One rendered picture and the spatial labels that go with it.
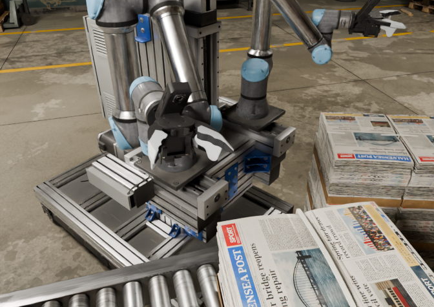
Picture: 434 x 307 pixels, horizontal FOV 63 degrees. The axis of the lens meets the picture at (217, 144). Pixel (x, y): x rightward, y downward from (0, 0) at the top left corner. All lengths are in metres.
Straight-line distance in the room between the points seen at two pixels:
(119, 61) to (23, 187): 1.87
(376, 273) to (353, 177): 0.73
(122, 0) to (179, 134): 0.45
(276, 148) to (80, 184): 1.26
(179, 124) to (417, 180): 1.07
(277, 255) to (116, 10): 0.72
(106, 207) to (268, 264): 1.50
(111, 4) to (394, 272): 0.88
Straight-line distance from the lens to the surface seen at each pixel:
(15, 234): 2.47
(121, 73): 1.08
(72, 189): 2.29
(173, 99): 0.68
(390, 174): 1.48
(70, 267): 2.16
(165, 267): 1.01
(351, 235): 0.81
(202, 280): 0.98
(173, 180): 1.23
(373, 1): 1.60
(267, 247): 0.74
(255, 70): 1.52
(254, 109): 1.58
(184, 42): 0.99
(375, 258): 0.78
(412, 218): 1.66
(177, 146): 0.71
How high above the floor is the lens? 1.59
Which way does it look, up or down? 33 degrees down
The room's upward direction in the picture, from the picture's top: straight up
